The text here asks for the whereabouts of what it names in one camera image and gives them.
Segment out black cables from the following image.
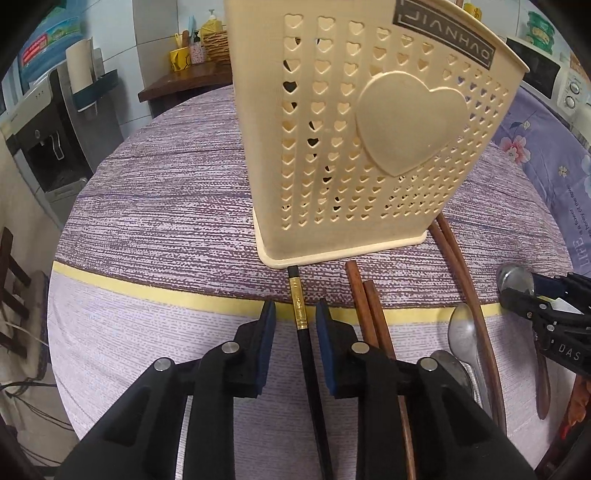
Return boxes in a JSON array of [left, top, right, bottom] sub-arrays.
[[0, 378, 61, 462]]

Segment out stack of paper cups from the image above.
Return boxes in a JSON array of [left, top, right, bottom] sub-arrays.
[[66, 39, 95, 93]]

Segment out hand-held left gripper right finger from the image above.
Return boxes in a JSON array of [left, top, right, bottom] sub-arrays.
[[315, 299, 541, 480]]

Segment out black chopstick with gold band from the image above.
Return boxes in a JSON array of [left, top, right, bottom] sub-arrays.
[[287, 265, 334, 480]]

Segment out purple floral cloth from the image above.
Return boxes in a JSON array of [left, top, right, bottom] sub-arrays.
[[489, 85, 591, 287]]

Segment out brown wooden spoon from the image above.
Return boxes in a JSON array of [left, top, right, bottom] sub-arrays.
[[536, 344, 552, 421]]

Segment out person's right hand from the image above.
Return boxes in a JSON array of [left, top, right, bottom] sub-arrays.
[[558, 375, 588, 440]]

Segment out beige plastic utensil holder basket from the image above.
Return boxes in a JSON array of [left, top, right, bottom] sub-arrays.
[[225, 0, 530, 270]]

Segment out blue-grey cup holder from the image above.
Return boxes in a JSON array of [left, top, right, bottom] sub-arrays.
[[74, 69, 121, 114]]

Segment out blue water bottle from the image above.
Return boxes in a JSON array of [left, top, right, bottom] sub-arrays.
[[18, 7, 86, 84]]

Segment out wooden stool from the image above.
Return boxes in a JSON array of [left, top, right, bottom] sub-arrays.
[[0, 226, 49, 384]]

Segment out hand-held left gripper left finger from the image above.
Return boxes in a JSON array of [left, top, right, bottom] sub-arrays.
[[55, 300, 278, 480]]

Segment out brown wooden basin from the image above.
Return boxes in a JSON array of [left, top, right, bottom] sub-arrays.
[[203, 30, 230, 65]]

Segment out dark wooden counter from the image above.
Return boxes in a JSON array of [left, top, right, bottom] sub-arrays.
[[139, 62, 234, 103]]

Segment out yellow mug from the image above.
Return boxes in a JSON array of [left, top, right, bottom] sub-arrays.
[[169, 46, 192, 72]]

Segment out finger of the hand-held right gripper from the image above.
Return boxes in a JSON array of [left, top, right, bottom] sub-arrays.
[[501, 288, 578, 324], [531, 272, 591, 301]]

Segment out white water dispenser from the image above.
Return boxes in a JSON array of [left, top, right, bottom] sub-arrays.
[[0, 69, 125, 227]]

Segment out white microwave oven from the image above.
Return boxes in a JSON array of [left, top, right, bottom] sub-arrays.
[[505, 37, 587, 109]]

